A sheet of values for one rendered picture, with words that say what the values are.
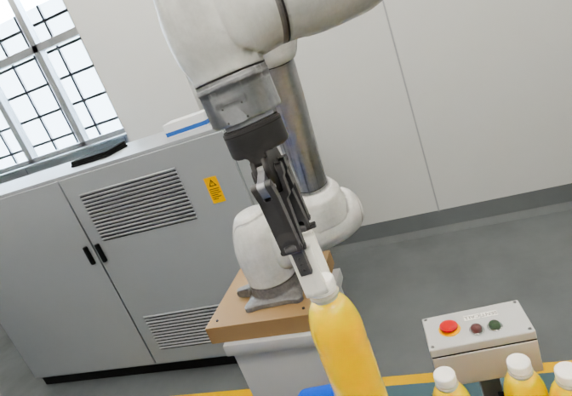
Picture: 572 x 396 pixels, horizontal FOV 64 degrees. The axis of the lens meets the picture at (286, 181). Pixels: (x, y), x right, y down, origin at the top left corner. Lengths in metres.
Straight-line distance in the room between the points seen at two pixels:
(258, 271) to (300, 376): 0.34
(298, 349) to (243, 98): 0.96
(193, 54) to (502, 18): 2.93
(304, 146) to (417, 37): 2.18
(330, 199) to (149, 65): 2.40
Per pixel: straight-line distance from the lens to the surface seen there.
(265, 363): 1.43
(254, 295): 1.40
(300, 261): 0.57
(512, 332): 1.02
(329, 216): 1.29
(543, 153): 3.59
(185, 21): 0.52
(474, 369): 1.05
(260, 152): 0.53
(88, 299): 3.22
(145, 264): 2.82
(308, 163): 1.22
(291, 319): 1.31
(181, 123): 2.50
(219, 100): 0.52
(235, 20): 0.51
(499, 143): 3.50
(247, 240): 1.29
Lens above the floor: 1.76
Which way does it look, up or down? 17 degrees down
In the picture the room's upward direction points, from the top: 20 degrees counter-clockwise
